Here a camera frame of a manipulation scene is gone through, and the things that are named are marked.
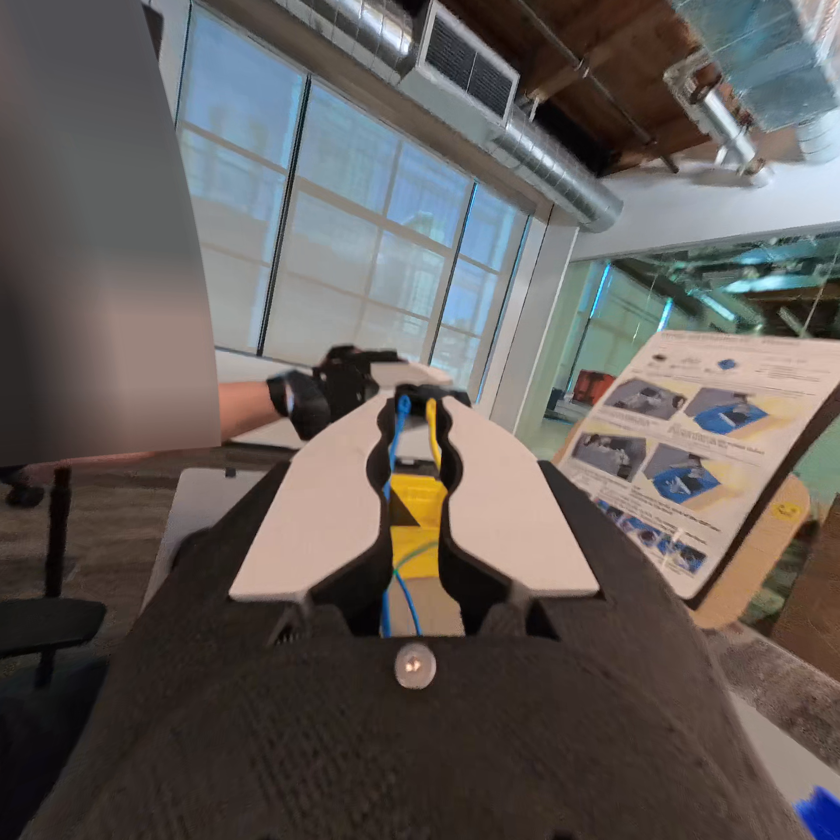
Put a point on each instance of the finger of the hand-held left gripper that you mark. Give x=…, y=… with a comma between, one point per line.
x=410, y=375

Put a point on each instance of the black office chair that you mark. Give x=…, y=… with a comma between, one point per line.
x=46, y=623

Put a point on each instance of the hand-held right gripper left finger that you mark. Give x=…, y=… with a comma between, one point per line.
x=308, y=518

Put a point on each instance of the person's left hand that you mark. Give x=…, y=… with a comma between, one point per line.
x=305, y=403

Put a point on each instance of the yellow plastic bin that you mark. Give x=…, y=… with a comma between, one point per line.
x=413, y=525

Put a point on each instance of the printed instruction poster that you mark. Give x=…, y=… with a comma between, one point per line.
x=709, y=459

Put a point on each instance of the blue plastic bin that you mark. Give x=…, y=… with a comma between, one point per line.
x=820, y=817

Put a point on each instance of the white air vent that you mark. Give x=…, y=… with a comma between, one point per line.
x=469, y=69

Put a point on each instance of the person's left forearm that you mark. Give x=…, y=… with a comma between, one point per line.
x=246, y=410

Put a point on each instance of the silver rectangular air duct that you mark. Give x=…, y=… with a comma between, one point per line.
x=768, y=65

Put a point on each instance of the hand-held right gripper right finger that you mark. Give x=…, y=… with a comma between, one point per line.
x=518, y=518

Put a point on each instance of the red storage box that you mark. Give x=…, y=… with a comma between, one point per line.
x=594, y=387

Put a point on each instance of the silver round air duct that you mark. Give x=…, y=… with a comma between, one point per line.
x=558, y=177

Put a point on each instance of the large window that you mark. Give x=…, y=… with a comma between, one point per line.
x=341, y=229

